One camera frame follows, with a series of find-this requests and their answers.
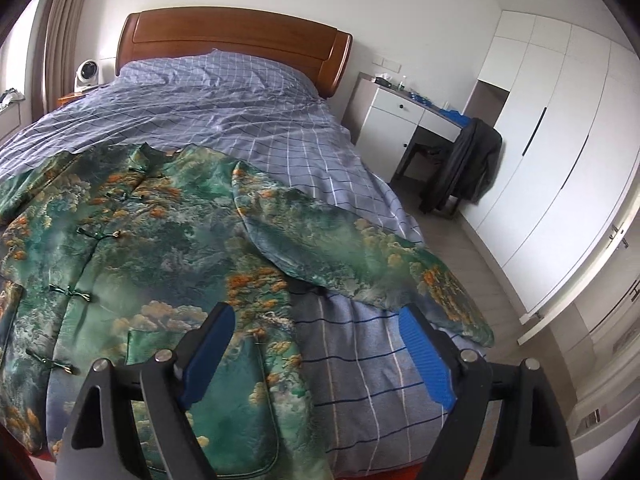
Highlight chair with dark jacket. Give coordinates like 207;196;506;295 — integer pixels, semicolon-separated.
420;117;503;215

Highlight white wardrobe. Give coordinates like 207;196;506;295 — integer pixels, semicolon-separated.
460;10;640;316

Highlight green printed padded jacket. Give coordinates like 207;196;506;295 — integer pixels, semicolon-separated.
0;142;496;480

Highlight white window sill cabinet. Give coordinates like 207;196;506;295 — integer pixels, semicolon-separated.
0;102;26;146

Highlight blue desk items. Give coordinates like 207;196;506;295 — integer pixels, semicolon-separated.
440;102;471;123

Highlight white desk with drawers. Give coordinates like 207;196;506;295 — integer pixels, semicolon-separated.
342;71;471;183

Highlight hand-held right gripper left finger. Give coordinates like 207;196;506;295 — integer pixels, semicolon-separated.
54;301;237;480

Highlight wooden headboard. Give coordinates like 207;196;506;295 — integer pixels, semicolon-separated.
116;8;353;100

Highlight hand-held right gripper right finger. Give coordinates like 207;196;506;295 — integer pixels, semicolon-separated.
399;305;578;480

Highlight beige curtain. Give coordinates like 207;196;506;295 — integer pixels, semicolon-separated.
30;0;108;121

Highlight bed with blue checked duvet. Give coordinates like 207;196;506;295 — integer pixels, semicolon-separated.
0;50;488;478

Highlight small white fan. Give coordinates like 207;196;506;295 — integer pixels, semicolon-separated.
74;60;102;93

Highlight white door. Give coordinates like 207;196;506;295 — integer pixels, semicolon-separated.
517;175;640;461

